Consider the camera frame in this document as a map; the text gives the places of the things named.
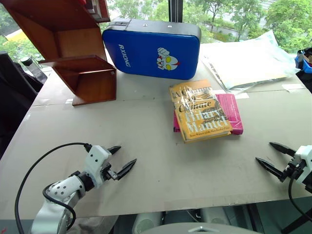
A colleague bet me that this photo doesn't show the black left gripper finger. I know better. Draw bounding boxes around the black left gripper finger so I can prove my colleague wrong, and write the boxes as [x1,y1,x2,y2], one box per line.
[116,158,137,181]
[107,145,122,155]

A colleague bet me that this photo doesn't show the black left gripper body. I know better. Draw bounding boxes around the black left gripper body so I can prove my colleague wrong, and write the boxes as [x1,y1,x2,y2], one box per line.
[101,162,120,182]

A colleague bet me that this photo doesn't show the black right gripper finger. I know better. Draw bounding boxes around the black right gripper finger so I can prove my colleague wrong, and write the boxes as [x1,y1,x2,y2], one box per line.
[269,142,297,157]
[255,157,285,182]

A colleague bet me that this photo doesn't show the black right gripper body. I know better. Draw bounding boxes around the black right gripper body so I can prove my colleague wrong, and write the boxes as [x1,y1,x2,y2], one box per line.
[279,156,307,183]

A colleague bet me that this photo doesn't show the pink book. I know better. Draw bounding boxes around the pink book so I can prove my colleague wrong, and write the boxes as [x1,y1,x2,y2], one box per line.
[173,93,244,136]

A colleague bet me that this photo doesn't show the yellow hardcover book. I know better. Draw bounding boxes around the yellow hardcover book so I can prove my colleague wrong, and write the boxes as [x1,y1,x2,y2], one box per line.
[169,78,233,144]

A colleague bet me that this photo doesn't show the brown wooden bookshelf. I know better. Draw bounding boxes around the brown wooden bookshelf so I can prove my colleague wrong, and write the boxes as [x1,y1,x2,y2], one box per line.
[1,0,117,107]

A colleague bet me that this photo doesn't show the clear tape strip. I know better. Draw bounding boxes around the clear tape strip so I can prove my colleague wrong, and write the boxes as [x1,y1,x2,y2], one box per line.
[282,83,306,93]

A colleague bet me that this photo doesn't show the blue bin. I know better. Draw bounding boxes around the blue bin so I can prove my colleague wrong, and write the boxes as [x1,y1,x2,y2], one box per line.
[295,47,312,74]

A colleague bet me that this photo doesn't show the clear plastic bag with paper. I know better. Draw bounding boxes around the clear plastic bag with paper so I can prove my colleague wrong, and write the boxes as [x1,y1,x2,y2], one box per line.
[199,30,301,92]

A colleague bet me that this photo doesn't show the blue padded case with cartoon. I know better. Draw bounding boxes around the blue padded case with cartoon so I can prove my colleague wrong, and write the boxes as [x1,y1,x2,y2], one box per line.
[101,17,202,81]

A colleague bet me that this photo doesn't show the black chair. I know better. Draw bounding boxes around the black chair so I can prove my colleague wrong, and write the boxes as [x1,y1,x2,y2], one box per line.
[0,51,45,159]

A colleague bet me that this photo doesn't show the clear water bottle black cap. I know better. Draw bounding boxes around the clear water bottle black cap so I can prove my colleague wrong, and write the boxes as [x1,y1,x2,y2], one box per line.
[20,56,48,85]

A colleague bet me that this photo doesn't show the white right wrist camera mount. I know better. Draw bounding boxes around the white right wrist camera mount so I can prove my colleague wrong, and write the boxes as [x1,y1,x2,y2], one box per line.
[293,145,312,186]

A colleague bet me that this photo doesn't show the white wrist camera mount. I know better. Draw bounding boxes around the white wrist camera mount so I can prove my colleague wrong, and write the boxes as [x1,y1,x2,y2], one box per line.
[85,145,112,189]
[293,145,312,186]

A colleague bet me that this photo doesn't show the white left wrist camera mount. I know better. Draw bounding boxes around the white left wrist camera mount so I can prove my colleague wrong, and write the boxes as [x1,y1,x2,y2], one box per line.
[85,145,112,189]

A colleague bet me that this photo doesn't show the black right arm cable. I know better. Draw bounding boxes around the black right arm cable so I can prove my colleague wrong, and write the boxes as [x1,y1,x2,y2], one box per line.
[288,175,312,224]

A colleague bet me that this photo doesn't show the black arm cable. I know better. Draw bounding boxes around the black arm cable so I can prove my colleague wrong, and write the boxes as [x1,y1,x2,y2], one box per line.
[14,142,93,234]
[288,175,312,224]

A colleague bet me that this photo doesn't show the black table frame leg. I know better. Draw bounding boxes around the black table frame leg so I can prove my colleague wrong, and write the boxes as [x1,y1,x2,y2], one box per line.
[245,203,312,234]

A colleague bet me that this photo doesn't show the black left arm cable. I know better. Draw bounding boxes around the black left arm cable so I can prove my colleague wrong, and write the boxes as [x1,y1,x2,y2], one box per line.
[14,142,93,234]

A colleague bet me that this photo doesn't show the black window frame post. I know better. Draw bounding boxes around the black window frame post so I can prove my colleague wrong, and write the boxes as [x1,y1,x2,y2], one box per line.
[168,0,184,24]

